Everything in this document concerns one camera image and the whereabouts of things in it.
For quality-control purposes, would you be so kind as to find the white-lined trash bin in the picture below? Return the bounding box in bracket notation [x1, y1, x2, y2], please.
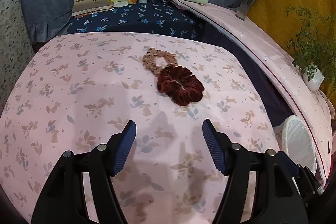
[273, 115, 317, 174]

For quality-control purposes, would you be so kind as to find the pink floral tablecloth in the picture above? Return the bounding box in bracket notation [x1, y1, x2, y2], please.
[1, 32, 278, 223]

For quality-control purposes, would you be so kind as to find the potted green plant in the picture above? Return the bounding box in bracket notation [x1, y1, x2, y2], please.
[286, 5, 335, 92]

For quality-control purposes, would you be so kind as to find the pink dotted bed cover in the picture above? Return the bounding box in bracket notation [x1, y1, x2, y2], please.
[168, 0, 335, 182]

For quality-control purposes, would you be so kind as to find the dark red velvet scrunchie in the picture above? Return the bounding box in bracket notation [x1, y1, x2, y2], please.
[157, 66, 205, 106]

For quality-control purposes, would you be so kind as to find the beige dotted scrunchie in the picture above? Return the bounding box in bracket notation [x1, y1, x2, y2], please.
[142, 48, 178, 76]

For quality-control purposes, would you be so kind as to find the navy floral cloth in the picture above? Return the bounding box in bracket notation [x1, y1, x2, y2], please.
[67, 1, 203, 42]

